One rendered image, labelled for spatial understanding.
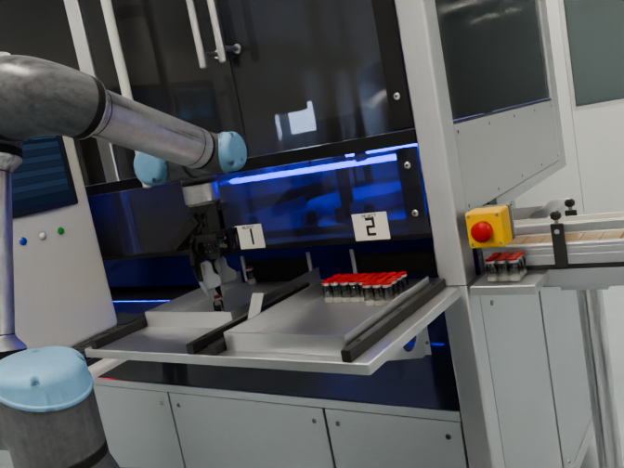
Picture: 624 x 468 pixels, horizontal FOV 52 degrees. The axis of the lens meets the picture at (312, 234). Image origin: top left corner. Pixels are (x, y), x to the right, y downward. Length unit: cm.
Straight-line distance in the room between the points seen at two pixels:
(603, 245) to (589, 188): 461
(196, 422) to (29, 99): 123
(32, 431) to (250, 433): 101
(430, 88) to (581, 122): 465
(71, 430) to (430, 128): 84
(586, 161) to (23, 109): 533
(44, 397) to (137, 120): 43
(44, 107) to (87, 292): 100
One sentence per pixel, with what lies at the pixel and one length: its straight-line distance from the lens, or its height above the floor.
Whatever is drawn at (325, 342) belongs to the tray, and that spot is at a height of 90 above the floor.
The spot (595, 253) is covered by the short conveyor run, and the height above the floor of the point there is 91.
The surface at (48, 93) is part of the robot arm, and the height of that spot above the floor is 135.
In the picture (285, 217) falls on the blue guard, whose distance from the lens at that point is 151.
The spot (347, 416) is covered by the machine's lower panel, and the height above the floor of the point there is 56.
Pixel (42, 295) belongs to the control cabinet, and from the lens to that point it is 178.
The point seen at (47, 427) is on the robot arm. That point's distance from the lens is 88.
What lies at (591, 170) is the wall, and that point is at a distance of 594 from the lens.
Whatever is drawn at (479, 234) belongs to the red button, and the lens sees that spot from 126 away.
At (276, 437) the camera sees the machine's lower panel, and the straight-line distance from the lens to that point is 177.
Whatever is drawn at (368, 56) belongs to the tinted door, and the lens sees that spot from 136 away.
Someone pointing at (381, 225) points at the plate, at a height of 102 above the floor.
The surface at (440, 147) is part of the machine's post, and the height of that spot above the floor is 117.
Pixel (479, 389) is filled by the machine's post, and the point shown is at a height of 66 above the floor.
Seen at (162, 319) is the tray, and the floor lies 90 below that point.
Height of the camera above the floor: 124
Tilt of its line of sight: 9 degrees down
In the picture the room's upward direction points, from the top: 11 degrees counter-clockwise
